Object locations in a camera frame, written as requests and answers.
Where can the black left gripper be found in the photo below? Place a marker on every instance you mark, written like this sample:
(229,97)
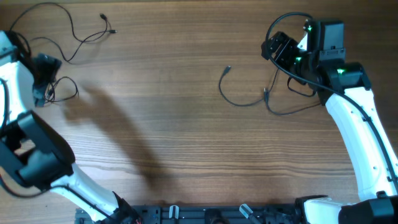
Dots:
(48,64)

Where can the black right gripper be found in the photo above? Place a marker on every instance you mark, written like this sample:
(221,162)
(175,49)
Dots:
(289,45)

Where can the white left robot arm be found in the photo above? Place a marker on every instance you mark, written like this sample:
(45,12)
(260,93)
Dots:
(32,152)

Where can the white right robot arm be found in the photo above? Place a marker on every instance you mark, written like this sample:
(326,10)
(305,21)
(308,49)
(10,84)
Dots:
(345,90)

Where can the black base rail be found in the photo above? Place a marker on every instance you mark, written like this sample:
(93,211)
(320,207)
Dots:
(174,214)

